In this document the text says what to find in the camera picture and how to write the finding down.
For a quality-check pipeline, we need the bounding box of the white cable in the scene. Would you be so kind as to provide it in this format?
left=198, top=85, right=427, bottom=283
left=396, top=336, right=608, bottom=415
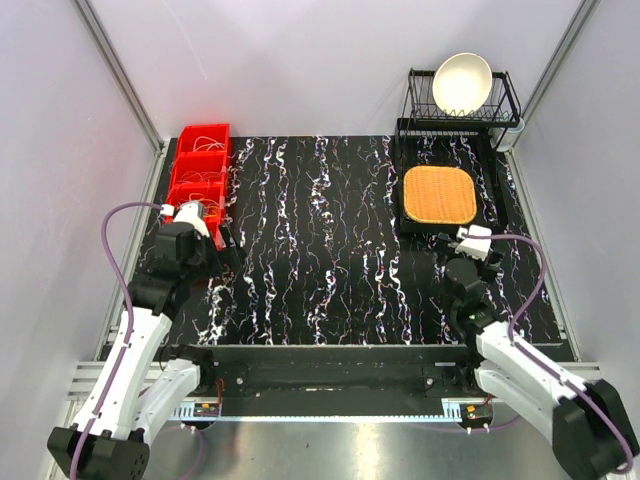
left=192, top=134, right=226, bottom=154

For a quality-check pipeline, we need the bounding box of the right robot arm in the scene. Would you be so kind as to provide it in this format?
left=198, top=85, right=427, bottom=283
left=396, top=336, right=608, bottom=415
left=443, top=255, right=639, bottom=479

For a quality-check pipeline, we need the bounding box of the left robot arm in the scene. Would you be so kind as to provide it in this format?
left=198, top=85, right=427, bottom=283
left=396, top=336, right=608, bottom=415
left=47, top=221, right=246, bottom=479

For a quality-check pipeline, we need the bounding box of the red bin nearest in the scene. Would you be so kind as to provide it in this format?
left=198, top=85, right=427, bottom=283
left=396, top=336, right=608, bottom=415
left=208, top=220, right=226, bottom=251

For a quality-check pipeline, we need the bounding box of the red bin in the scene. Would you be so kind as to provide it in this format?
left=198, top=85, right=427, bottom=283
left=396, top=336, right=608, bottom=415
left=208, top=220, right=226, bottom=251
left=177, top=123, right=230, bottom=155
left=170, top=152, right=229, bottom=186
left=166, top=181, right=226, bottom=224

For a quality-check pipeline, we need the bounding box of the orange woven mat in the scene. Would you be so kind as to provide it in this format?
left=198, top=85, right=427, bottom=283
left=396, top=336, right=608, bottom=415
left=403, top=165, right=477, bottom=225

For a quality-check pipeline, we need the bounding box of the red bin farthest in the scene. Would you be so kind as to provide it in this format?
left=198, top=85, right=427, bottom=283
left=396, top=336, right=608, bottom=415
left=177, top=123, right=230, bottom=155

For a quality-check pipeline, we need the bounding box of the white cup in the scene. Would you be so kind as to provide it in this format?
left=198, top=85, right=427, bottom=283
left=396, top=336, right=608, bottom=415
left=490, top=118, right=526, bottom=153

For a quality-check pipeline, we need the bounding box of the black dish rack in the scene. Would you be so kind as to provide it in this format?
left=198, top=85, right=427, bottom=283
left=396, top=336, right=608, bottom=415
left=395, top=69, right=521, bottom=138

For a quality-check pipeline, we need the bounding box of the white bowl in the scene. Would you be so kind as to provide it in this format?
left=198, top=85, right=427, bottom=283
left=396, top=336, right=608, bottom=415
left=432, top=52, right=493, bottom=116

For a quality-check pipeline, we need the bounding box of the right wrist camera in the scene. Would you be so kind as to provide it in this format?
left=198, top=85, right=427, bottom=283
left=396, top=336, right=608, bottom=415
left=454, top=225, right=492, bottom=261

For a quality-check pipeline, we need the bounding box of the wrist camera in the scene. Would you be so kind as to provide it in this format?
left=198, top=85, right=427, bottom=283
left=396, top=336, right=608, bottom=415
left=160, top=201, right=211, bottom=237
left=454, top=225, right=492, bottom=261

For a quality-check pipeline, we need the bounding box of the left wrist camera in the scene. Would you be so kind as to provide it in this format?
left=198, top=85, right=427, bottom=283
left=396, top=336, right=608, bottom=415
left=160, top=201, right=211, bottom=237

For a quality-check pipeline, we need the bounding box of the left purple robot hose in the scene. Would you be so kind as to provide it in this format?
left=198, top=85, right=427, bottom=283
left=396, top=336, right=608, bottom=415
left=67, top=202, right=209, bottom=480

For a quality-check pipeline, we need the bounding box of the purple robot hose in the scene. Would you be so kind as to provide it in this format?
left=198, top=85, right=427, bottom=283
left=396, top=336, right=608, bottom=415
left=67, top=202, right=209, bottom=480
left=409, top=234, right=636, bottom=474

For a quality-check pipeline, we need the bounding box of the right purple robot hose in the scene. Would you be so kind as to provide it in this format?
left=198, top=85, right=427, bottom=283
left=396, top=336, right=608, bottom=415
left=409, top=234, right=636, bottom=474

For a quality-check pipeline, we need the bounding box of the aluminium frame post right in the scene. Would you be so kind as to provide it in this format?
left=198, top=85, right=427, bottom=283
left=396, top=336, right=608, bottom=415
left=522, top=0, right=600, bottom=126

